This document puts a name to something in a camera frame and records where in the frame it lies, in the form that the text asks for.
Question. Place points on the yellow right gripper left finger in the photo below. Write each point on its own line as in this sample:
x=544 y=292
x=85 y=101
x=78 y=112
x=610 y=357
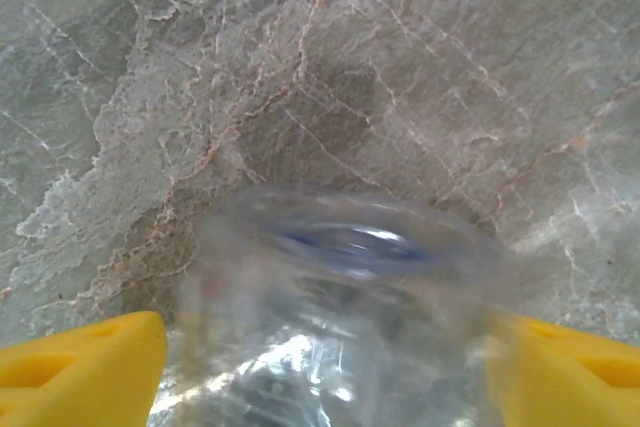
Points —
x=75 y=377

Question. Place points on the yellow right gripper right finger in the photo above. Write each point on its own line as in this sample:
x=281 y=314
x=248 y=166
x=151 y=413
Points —
x=565 y=382

